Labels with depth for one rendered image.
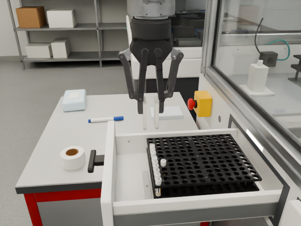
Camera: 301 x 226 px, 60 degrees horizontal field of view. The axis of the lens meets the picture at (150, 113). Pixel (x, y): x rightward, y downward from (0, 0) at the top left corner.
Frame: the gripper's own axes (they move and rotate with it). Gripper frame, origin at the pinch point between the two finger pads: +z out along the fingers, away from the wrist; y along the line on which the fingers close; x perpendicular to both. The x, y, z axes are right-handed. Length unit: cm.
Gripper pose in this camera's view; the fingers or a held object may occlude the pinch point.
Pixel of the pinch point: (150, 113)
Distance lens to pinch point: 58.3
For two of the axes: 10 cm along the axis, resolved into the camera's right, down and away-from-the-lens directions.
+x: -1.0, -4.5, 8.9
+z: -0.1, 8.9, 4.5
